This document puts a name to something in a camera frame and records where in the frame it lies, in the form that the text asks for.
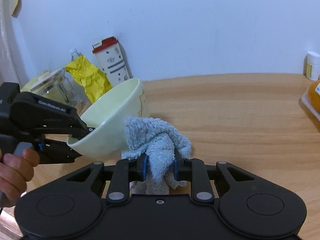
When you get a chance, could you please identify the crumpled yellow bag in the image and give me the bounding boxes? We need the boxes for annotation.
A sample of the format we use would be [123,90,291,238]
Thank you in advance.
[65,55,112,103]

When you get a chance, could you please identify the white tumbler with red lid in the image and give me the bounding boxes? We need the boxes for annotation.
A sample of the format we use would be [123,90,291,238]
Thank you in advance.
[92,36,130,87]

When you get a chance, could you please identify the clear glass bottle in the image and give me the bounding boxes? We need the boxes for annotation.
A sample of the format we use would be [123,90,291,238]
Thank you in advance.
[69,48,82,61]

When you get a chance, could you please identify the glass jar with lid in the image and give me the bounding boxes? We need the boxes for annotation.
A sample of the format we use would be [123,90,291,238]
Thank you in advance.
[30,68,83,113]

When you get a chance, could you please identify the person's left hand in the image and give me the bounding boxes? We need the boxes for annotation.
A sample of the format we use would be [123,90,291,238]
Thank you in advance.
[0,148,40,208]

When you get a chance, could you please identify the small white-capped jar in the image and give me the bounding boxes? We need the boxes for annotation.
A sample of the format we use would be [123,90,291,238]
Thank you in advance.
[305,51,320,81]

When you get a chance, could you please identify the orange packaged item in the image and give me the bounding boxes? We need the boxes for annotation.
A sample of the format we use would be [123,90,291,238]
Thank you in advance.
[300,80,320,121]

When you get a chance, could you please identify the cream ceramic bowl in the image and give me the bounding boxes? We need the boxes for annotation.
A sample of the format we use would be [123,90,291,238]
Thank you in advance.
[66,78,150,161]

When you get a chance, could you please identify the grey terry cloth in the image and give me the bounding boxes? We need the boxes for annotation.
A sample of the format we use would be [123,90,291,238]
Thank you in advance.
[121,117,191,194]

